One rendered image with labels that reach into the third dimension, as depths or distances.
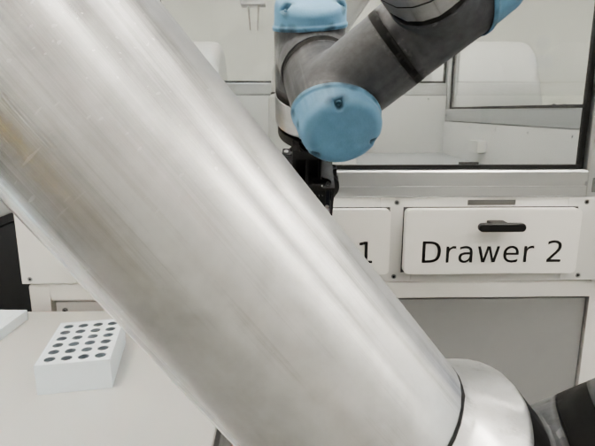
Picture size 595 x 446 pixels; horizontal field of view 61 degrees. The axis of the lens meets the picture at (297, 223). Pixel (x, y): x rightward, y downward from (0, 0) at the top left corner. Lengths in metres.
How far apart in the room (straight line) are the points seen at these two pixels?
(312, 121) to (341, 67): 0.05
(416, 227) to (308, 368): 0.70
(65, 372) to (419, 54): 0.52
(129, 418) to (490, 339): 0.64
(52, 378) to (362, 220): 0.49
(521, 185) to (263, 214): 0.78
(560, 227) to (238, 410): 0.81
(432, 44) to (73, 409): 0.53
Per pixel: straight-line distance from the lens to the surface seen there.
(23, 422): 0.65
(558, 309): 1.02
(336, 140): 0.45
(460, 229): 0.87
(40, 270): 0.95
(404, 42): 0.45
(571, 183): 0.96
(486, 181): 0.90
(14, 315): 0.91
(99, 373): 0.67
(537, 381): 1.07
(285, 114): 0.59
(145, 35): 0.17
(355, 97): 0.44
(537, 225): 0.92
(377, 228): 0.84
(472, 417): 0.21
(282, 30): 0.54
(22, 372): 0.76
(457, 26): 0.44
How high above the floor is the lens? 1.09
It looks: 12 degrees down
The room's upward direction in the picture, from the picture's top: straight up
